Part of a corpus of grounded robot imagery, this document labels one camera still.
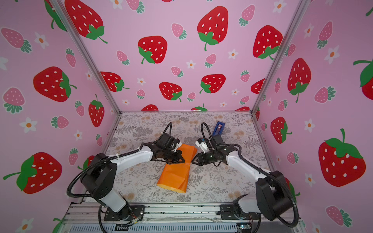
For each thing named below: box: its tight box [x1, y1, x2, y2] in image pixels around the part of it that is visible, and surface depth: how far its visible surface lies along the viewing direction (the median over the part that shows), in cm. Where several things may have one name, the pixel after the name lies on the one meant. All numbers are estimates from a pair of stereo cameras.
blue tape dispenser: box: [212, 121, 225, 137], surface depth 104 cm
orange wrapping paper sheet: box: [156, 143, 198, 194], surface depth 82 cm
